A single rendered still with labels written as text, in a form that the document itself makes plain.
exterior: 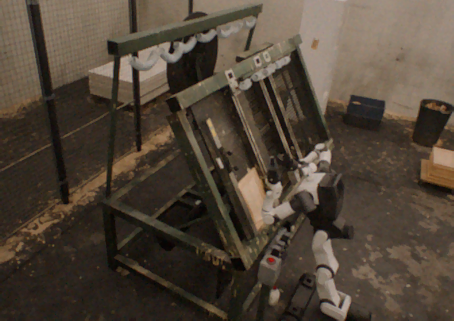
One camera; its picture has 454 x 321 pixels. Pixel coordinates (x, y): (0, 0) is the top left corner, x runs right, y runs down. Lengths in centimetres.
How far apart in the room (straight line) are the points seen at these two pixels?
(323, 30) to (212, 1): 297
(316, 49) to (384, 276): 367
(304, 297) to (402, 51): 533
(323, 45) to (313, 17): 47
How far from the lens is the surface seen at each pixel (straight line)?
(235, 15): 391
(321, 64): 658
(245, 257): 284
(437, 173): 583
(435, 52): 783
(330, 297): 343
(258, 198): 310
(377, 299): 410
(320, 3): 642
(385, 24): 775
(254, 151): 304
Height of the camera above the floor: 289
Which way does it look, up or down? 30 degrees down
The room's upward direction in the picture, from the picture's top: 5 degrees clockwise
